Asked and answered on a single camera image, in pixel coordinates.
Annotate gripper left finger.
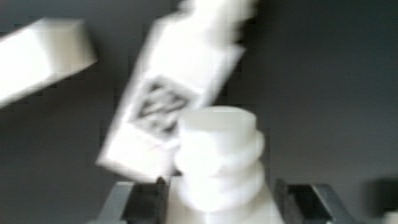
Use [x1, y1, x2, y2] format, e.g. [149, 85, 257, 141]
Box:
[94, 178, 168, 224]

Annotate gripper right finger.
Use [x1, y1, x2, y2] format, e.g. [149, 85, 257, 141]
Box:
[273, 180, 349, 224]

